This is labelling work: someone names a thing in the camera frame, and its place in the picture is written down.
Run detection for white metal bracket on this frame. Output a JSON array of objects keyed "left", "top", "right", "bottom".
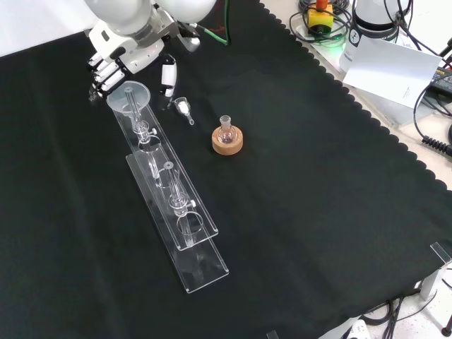
[{"left": 419, "top": 267, "right": 450, "bottom": 301}]

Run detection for black bench cloth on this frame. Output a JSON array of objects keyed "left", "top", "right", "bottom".
[{"left": 0, "top": 0, "right": 452, "bottom": 339}]

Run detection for black power supply box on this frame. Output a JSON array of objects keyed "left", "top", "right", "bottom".
[{"left": 429, "top": 66, "right": 452, "bottom": 93}]

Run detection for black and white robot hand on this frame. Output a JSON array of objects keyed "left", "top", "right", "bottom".
[{"left": 86, "top": 20, "right": 179, "bottom": 100}]

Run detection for clear plastic funnel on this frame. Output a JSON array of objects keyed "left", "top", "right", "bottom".
[{"left": 105, "top": 81, "right": 151, "bottom": 123}]

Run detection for white power strip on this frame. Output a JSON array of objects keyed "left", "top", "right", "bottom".
[{"left": 347, "top": 319, "right": 371, "bottom": 339}]

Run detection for yellow stop button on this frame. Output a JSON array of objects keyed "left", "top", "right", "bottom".
[{"left": 306, "top": 0, "right": 335, "bottom": 36}]

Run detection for pale white board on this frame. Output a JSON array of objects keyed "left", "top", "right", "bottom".
[{"left": 341, "top": 33, "right": 443, "bottom": 109}]

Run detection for clear acrylic funnel stand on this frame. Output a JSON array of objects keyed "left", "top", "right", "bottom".
[{"left": 105, "top": 81, "right": 230, "bottom": 296}]

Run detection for small round-bottom glass flask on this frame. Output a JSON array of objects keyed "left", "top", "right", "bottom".
[{"left": 218, "top": 114, "right": 237, "bottom": 145}]

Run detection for glass weighing funnel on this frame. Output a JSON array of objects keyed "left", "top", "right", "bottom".
[{"left": 172, "top": 97, "right": 196, "bottom": 126}]

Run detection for cork ring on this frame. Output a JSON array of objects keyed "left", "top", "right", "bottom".
[{"left": 211, "top": 126, "right": 245, "bottom": 156}]

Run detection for green cable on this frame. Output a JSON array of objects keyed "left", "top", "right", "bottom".
[{"left": 196, "top": 23, "right": 231, "bottom": 46}]

